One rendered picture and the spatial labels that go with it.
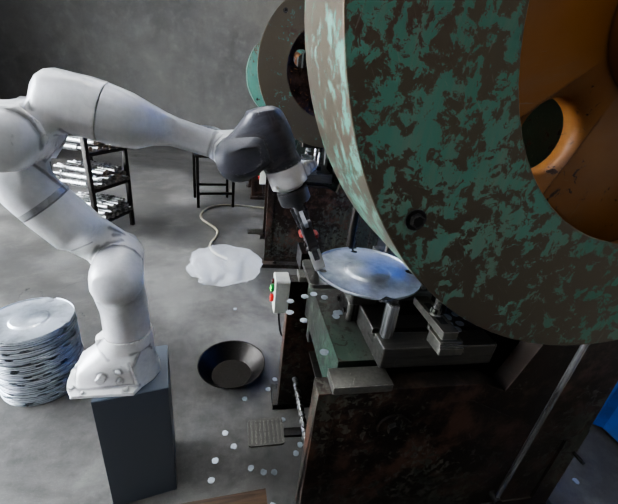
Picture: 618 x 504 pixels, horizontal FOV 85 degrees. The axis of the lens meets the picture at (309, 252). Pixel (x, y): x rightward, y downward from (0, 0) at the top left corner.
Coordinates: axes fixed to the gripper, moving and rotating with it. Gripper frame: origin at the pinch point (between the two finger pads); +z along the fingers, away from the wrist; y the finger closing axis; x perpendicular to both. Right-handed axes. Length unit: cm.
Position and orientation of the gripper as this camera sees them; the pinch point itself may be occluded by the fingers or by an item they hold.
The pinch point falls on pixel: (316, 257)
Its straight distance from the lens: 89.4
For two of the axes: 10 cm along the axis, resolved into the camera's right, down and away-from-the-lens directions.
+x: 9.3, -3.7, 0.4
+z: 3.1, 8.2, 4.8
